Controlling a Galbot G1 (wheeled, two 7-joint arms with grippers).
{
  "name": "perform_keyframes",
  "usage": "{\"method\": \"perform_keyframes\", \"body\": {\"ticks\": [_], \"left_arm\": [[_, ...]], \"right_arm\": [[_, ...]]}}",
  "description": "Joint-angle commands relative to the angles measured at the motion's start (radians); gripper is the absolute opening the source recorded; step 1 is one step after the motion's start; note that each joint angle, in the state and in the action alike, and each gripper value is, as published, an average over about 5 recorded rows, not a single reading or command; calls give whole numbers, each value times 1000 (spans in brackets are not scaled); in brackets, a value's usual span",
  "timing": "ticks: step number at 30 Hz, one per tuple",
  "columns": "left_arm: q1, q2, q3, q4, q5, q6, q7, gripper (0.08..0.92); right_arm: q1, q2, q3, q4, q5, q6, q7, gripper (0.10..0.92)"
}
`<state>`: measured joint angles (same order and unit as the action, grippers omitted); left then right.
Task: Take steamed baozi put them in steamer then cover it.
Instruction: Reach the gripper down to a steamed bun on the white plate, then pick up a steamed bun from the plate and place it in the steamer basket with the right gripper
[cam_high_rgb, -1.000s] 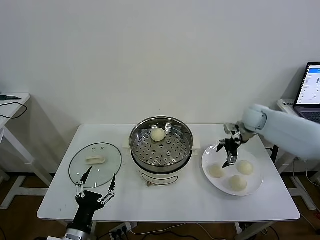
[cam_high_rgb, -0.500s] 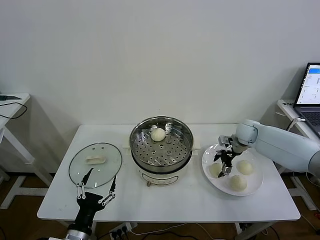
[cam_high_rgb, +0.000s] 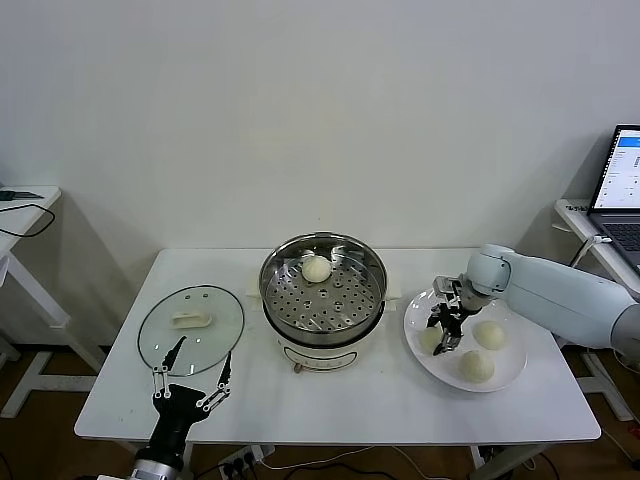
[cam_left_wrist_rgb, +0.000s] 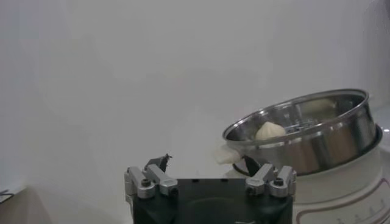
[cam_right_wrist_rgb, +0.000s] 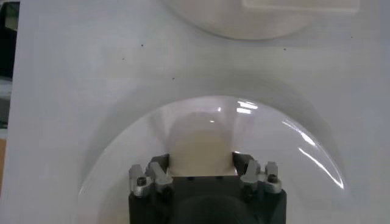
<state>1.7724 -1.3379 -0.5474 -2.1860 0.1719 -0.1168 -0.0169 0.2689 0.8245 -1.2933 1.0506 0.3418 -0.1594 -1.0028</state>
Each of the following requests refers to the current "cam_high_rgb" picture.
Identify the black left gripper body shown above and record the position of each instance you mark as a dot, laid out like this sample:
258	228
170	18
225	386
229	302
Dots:
175	415

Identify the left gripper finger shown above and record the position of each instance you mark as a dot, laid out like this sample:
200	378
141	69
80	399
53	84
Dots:
226	375
172	355

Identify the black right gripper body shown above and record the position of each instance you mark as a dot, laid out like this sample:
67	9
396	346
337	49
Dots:
457	310

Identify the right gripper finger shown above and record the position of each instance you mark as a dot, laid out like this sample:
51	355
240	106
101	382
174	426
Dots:
436	320
450	340

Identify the white steamed baozi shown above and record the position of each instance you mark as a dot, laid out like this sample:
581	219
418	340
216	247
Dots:
476	367
427	342
316	269
490	334

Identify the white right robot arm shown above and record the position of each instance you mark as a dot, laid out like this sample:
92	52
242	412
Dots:
550	290

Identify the steel perforated steamer basket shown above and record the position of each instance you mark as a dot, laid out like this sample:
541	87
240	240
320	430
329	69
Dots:
325	310

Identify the white round plate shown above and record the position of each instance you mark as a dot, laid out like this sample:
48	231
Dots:
430	370

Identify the white floor power strip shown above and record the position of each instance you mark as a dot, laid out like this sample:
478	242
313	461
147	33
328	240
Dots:
245	457

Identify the white electric cooker base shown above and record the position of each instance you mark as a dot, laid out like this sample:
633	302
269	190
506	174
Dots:
320	352

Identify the white side table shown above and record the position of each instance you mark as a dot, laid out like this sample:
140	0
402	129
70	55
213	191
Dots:
50	196

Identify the grey open laptop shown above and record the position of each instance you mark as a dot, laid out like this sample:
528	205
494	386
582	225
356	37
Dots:
620	170

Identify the flat green tool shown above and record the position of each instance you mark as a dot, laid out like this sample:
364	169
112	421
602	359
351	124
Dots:
20	194

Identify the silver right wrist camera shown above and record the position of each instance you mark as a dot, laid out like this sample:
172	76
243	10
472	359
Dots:
445	286

